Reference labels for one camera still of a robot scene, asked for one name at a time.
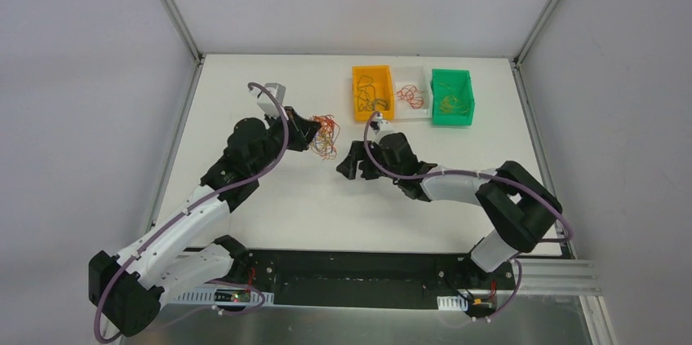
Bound yellow wire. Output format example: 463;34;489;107
437;92;470;116

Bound left aluminium frame post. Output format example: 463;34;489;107
160;0;203;65

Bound orange plastic bin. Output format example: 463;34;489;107
352;65;395;122

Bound white cable duct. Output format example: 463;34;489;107
437;295;468;312
170;285;274;307

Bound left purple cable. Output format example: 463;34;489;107
94;82;291;345

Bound right aluminium frame post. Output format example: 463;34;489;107
513;0;562;68

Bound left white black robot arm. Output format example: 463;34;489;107
88;106;321;343

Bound coloured wire bundle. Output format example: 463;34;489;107
308;114;342;161

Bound aluminium frame post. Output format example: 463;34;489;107
160;0;203;65
513;0;562;68

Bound left white cable duct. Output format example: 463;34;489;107
170;285;274;307

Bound purple cable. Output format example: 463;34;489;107
94;82;291;345
363;111;574;322

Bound blue wire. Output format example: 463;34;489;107
357;74;379;103
355;91;393;114

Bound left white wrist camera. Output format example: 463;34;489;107
248;82;286;118

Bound green plastic bin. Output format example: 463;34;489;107
432;69;476;126

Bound red wires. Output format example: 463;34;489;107
396;84;426;110

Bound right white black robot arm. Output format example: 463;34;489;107
336;133;563;288

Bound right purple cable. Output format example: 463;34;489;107
363;111;574;322

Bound white plastic bin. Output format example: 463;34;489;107
391;65;433;120

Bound right white cable duct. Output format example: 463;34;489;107
437;295;468;312

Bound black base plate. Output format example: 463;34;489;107
221;249;515;310

